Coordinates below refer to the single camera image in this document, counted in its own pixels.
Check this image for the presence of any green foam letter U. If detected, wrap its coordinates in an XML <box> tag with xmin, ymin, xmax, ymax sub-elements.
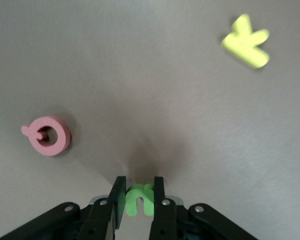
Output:
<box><xmin>124</xmin><ymin>183</ymin><xmax>156</xmax><ymax>218</ymax></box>

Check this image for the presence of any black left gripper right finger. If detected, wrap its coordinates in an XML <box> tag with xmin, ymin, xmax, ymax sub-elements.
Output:
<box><xmin>149</xmin><ymin>176</ymin><xmax>260</xmax><ymax>240</ymax></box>

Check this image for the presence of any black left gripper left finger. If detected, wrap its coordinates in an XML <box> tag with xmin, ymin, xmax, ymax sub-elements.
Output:
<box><xmin>0</xmin><ymin>176</ymin><xmax>127</xmax><ymax>240</ymax></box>

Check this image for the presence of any pink foam letter Q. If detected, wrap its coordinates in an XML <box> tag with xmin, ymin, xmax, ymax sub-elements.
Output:
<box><xmin>21</xmin><ymin>115</ymin><xmax>72</xmax><ymax>158</ymax></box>

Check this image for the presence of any yellow foam letter K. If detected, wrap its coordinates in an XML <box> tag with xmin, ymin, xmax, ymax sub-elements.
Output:
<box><xmin>219</xmin><ymin>13</ymin><xmax>271</xmax><ymax>70</ymax></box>

